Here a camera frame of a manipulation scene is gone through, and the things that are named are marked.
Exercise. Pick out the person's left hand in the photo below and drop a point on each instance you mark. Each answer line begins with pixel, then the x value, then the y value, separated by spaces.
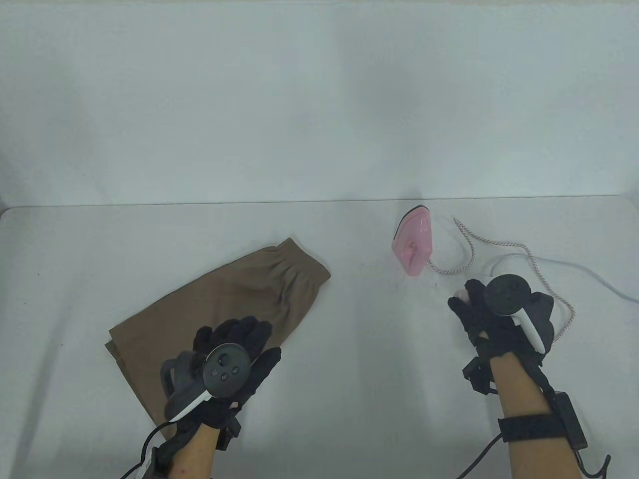
pixel 259 332

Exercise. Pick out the person's right hand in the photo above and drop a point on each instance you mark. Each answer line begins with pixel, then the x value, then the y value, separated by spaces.
pixel 474 314

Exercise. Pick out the brown shorts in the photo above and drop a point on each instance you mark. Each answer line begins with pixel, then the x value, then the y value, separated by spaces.
pixel 224 294

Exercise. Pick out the pink electric iron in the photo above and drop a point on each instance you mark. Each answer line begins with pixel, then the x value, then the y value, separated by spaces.
pixel 414 244

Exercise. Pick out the person's left forearm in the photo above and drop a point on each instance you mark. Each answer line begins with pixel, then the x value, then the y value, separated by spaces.
pixel 199 454

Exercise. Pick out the person's right forearm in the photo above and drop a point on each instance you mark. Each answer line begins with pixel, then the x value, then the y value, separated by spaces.
pixel 524 394

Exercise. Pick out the white table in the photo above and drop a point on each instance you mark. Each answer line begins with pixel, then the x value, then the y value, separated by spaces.
pixel 359 399

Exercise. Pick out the black sensor box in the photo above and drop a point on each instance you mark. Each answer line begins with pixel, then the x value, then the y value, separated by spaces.
pixel 159 461
pixel 569 419

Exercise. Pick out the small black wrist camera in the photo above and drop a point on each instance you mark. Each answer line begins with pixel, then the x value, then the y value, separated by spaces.
pixel 478 374
pixel 230 434

